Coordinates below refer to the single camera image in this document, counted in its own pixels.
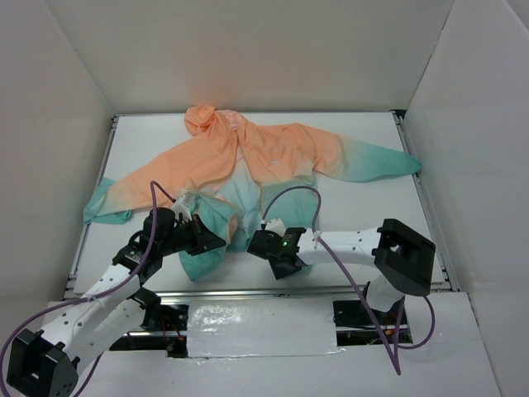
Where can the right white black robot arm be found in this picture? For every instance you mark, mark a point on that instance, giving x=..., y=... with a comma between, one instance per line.
x=404, y=258

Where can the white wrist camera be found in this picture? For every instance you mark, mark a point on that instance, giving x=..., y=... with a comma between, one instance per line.
x=183, y=205
x=275, y=225

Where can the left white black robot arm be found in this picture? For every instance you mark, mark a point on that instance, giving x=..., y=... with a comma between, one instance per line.
x=48, y=362

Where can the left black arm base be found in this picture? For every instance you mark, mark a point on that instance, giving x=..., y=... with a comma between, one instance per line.
x=167, y=334

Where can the aluminium front rail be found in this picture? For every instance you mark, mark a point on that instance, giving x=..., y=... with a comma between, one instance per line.
x=255, y=293

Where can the white foil covered panel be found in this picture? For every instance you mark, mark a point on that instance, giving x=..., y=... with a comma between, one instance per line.
x=261, y=327

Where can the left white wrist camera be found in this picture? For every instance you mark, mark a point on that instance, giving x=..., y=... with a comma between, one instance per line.
x=183, y=205

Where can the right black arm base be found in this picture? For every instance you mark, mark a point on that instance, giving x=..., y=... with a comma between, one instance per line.
x=355, y=328

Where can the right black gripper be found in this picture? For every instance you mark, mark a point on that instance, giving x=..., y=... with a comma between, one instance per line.
x=259, y=245

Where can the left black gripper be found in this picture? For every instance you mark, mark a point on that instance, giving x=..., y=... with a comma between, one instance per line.
x=200, y=236

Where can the orange and teal jacket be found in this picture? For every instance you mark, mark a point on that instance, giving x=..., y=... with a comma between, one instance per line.
x=239, y=172

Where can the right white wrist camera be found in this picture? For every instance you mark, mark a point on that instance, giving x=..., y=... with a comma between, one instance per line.
x=275, y=225

